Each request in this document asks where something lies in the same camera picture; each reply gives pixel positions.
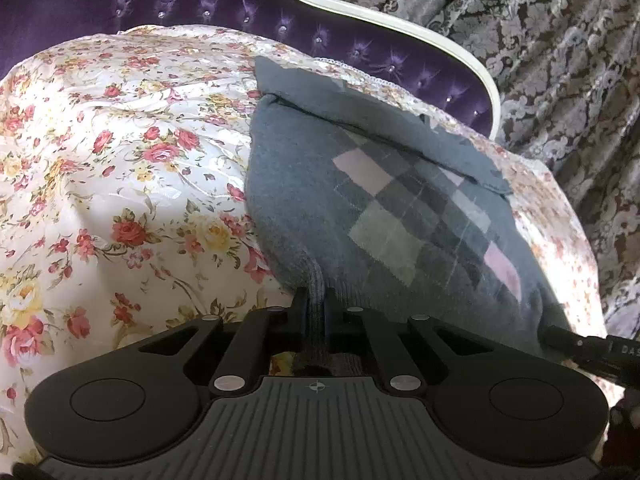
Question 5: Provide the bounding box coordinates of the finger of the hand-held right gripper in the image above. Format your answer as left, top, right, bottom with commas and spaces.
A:
542, 326, 610, 375

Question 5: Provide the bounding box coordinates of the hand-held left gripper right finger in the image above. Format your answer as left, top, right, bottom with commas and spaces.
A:
324, 286, 502, 395

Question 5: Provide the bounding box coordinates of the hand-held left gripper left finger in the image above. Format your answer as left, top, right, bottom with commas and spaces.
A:
136, 287, 309, 395

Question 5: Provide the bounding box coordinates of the grey argyle knit sweater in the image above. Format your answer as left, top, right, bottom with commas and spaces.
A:
244, 56, 572, 377

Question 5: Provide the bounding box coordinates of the floral printed blanket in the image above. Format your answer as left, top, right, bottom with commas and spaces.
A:
0, 25, 608, 467

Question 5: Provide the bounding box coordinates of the brown damask curtain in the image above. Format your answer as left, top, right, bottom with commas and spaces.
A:
274, 0, 640, 342

